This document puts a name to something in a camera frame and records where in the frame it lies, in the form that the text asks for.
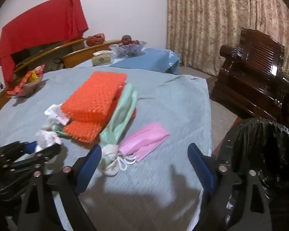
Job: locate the blue table cover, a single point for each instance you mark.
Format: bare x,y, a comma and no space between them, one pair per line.
158,60

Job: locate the pink face mask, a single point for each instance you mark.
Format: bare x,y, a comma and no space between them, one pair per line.
144,141

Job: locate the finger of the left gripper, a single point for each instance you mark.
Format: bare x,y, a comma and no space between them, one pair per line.
43,156
30,147

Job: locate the grey table cloth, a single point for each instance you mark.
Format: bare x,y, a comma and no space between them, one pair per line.
160,191

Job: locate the black lined trash bin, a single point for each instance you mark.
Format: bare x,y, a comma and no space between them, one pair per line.
257,149

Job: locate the wooden tv cabinet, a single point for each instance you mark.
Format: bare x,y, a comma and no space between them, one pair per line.
60,55

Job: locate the snack bowl with packets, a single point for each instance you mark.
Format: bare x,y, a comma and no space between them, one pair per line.
28,84

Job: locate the green rubber glove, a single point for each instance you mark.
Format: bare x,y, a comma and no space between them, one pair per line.
56,120
111,135

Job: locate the orange red bag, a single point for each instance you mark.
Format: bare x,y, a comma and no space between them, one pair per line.
95,40

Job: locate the glass fruit bowl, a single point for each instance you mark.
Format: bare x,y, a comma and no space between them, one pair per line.
129,50

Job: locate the red apples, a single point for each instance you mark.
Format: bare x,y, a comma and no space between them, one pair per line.
127,40

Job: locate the beige patterned curtain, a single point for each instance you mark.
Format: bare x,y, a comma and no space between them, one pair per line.
196,29

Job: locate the orange foam net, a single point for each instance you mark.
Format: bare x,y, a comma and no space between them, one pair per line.
92,100
87,132

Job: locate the dark wooden armchair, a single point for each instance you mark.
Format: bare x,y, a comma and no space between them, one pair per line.
251,80

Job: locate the white tissue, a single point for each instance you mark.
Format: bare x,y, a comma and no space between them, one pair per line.
46,139

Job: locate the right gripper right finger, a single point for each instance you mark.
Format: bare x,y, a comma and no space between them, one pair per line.
204,170

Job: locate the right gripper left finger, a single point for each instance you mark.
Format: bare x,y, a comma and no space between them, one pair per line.
38,209

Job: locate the beige tissue box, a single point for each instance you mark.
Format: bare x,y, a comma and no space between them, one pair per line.
102,58

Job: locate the red cloth cover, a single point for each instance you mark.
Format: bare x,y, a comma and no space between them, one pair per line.
49,22

